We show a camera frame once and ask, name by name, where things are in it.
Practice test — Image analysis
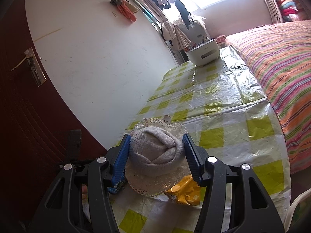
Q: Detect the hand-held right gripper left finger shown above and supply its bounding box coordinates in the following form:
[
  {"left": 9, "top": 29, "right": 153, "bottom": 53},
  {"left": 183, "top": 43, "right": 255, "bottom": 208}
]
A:
[{"left": 29, "top": 133, "right": 133, "bottom": 233}]

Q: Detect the striped bed cover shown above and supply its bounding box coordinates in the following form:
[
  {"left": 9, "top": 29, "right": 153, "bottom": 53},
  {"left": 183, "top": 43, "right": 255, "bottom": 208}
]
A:
[{"left": 225, "top": 19, "right": 311, "bottom": 175}]

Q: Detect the beige striped curtain tied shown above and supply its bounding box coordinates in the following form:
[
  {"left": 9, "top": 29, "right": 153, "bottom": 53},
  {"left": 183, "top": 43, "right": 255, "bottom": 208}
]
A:
[{"left": 117, "top": 0, "right": 192, "bottom": 51}]

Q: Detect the cream plastic waste bin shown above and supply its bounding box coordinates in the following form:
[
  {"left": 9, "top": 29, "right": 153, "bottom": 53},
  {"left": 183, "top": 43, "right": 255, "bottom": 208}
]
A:
[{"left": 284, "top": 190, "right": 311, "bottom": 233}]

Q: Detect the orange cloth on wall hook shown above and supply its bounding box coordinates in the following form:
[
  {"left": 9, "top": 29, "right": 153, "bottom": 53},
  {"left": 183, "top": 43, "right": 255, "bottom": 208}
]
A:
[{"left": 110, "top": 0, "right": 139, "bottom": 23}]

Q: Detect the white appliance with lace cover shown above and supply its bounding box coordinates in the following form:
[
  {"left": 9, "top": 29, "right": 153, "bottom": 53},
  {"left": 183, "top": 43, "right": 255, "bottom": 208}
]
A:
[{"left": 174, "top": 16, "right": 209, "bottom": 44}]

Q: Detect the dark red wooden door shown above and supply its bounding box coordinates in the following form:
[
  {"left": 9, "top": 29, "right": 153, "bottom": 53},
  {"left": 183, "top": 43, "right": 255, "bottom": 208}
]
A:
[{"left": 0, "top": 0, "right": 110, "bottom": 224}]

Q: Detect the stack of folded quilts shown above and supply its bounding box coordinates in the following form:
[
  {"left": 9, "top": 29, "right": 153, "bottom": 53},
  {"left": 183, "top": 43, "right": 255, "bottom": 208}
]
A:
[{"left": 268, "top": 0, "right": 308, "bottom": 22}]

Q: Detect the hanger with small socks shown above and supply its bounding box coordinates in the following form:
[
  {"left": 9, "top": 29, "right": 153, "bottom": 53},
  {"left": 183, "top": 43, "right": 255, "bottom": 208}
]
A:
[{"left": 149, "top": 0, "right": 180, "bottom": 10}]

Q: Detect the blue printed packet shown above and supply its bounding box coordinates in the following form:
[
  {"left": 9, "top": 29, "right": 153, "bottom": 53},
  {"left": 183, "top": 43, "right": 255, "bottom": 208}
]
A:
[{"left": 108, "top": 180, "right": 127, "bottom": 195}]

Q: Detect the white plastic storage basket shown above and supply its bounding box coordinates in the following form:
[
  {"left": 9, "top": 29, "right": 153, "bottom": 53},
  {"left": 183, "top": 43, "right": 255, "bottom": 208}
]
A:
[{"left": 185, "top": 39, "right": 221, "bottom": 66}]

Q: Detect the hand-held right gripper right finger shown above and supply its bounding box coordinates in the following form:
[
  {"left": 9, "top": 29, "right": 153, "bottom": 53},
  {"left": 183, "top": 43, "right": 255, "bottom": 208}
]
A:
[{"left": 182, "top": 133, "right": 285, "bottom": 233}]

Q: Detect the metal door handle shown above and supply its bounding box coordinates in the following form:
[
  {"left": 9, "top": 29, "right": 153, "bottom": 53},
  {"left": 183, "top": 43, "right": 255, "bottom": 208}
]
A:
[{"left": 10, "top": 48, "right": 47, "bottom": 86}]

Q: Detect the yellow snack packet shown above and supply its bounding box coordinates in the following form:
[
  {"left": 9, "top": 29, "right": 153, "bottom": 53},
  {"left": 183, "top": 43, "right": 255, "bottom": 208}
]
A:
[{"left": 164, "top": 175, "right": 202, "bottom": 205}]

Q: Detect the grey knit hat lace brim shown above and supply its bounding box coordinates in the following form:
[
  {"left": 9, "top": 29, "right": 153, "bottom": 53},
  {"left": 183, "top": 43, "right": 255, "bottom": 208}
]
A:
[{"left": 125, "top": 117, "right": 192, "bottom": 198}]

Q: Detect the black hanging garment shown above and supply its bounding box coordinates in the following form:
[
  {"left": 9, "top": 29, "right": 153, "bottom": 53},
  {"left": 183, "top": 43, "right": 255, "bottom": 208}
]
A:
[{"left": 175, "top": 0, "right": 195, "bottom": 27}]

